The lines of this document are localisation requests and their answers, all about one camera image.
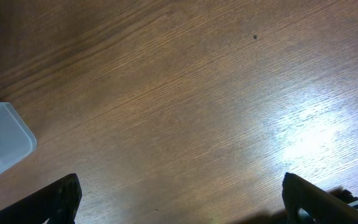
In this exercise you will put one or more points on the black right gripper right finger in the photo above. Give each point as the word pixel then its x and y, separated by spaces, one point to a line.
pixel 307 203

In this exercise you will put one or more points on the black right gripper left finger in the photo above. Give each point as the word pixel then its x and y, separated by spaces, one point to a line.
pixel 55 203

